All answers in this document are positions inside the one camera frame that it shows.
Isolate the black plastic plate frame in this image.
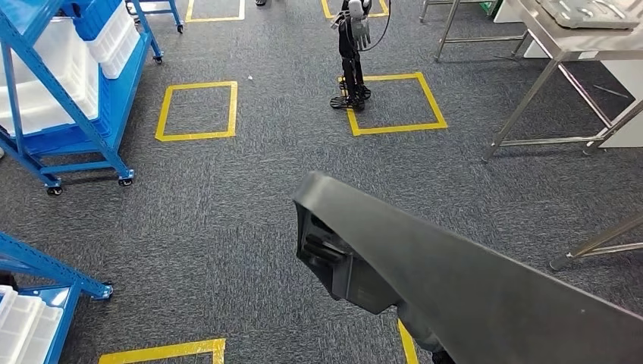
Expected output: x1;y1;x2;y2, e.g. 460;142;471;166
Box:
293;171;643;364

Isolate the blue wheeled shelf rack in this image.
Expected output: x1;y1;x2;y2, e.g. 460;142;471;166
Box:
125;0;185;35
0;0;165;197

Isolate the blue metal shelf rack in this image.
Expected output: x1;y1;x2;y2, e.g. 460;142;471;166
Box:
0;231;114;364

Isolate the black humanoid robot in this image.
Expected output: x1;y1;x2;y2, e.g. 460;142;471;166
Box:
329;0;392;113

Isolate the yellow floor tape square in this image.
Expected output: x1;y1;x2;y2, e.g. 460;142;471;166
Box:
154;80;239;143
321;0;391;20
98;337;227;364
397;318;420;364

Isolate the stainless steel table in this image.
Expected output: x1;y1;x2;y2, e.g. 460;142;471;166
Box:
419;0;529;63
481;0;643;163

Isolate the white plastic bin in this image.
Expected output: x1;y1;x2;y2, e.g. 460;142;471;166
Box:
0;285;64;364
85;2;142;80
0;17;100;137

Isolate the white cabinet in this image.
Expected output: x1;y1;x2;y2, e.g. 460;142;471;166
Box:
494;0;551;60

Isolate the blue plastic bin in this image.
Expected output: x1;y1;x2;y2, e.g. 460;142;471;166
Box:
60;0;124;42

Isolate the stamped grey metal panel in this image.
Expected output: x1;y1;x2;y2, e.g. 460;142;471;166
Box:
535;0;640;30

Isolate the large white box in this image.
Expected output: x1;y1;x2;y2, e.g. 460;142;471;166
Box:
598;59;643;149

